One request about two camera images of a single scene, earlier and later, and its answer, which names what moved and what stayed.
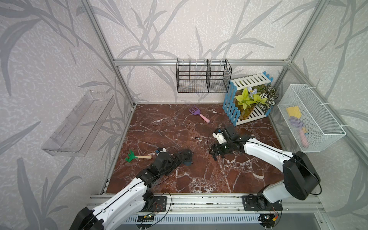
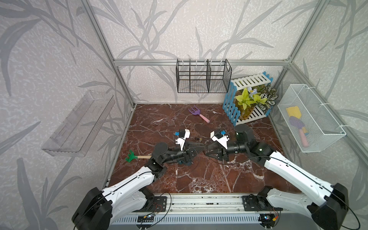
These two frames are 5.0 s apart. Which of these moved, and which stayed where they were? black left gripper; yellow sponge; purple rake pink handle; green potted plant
Moved: black left gripper
Stayed: yellow sponge; green potted plant; purple rake pink handle
